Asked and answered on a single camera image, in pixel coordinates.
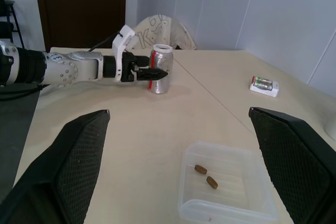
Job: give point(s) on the black chair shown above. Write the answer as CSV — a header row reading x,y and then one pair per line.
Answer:
x,y
5,28

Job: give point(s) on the green battery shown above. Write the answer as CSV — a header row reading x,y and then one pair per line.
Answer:
x,y
262,80
262,85

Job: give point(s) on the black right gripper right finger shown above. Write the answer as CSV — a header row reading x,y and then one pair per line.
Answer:
x,y
296,163

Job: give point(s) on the white battery charger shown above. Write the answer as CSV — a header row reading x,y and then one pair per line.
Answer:
x,y
273,91

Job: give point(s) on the clear plastic bin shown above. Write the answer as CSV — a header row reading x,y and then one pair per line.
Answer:
x,y
236,161

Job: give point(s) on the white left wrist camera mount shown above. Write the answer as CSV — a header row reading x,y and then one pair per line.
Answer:
x,y
123,40

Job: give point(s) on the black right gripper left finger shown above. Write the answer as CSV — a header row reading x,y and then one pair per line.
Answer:
x,y
52,174

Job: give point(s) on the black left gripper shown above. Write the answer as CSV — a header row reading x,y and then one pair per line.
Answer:
x,y
128,64

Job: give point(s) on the dark brown door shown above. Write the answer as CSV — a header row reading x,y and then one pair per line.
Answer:
x,y
78,11

